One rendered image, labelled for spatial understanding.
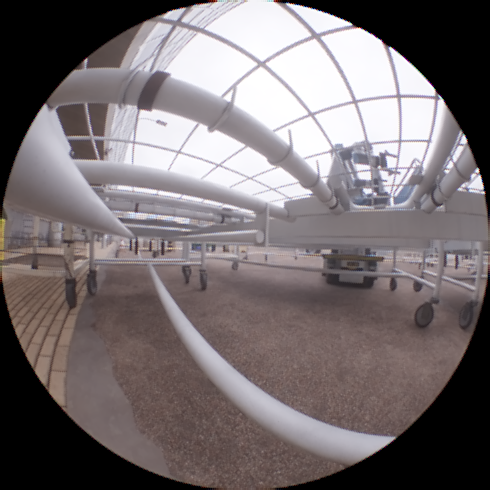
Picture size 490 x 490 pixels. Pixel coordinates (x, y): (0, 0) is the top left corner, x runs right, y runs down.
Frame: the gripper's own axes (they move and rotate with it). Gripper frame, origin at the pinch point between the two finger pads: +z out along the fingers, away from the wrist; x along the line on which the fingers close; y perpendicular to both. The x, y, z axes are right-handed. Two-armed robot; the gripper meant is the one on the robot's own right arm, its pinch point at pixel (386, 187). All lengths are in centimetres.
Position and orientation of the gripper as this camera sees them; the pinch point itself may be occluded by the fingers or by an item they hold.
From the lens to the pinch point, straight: 155.7
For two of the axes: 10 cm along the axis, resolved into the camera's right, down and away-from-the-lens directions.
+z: 7.5, 2.0, -6.3
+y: 6.4, 0.4, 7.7
